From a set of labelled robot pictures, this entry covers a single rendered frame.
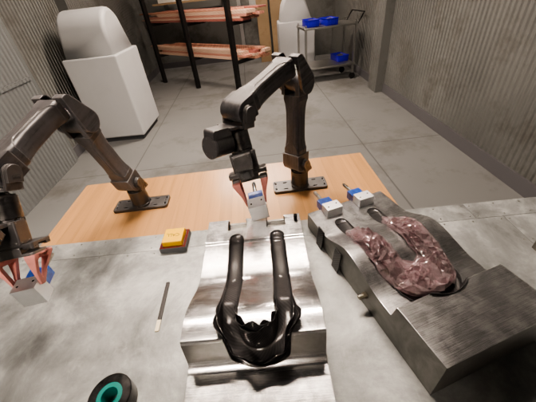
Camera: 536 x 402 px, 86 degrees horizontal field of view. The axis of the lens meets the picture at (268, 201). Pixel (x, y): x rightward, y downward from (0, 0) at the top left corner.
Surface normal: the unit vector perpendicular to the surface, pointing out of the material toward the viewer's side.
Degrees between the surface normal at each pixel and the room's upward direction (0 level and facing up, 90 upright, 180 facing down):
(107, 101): 90
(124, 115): 90
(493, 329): 0
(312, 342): 84
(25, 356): 0
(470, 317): 0
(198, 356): 83
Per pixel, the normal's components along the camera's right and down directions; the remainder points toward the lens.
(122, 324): -0.09, -0.80
